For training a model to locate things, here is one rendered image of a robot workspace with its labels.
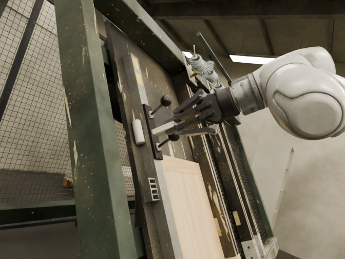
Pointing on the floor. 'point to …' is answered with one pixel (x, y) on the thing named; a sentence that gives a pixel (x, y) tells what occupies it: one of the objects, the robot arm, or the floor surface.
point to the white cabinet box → (272, 173)
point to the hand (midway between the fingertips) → (165, 129)
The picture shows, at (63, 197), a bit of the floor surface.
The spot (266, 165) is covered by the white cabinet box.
